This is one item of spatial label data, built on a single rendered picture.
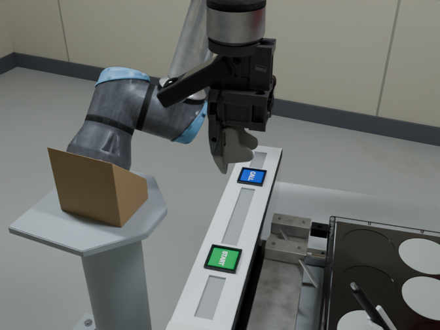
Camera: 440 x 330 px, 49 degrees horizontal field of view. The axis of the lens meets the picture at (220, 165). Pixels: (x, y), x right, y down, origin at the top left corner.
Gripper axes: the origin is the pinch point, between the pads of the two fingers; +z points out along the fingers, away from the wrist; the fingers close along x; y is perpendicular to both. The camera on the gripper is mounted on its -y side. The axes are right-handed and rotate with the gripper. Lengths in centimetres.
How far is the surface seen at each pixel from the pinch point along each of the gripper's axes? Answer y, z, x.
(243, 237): 2.9, 19.6, 6.6
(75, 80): -185, 115, 263
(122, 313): -32, 65, 19
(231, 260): 2.1, 19.2, -0.4
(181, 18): -91, 57, 255
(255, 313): 7.2, 27.7, -3.6
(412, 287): 33.7, 25.7, 7.4
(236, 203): -0.9, 20.0, 16.8
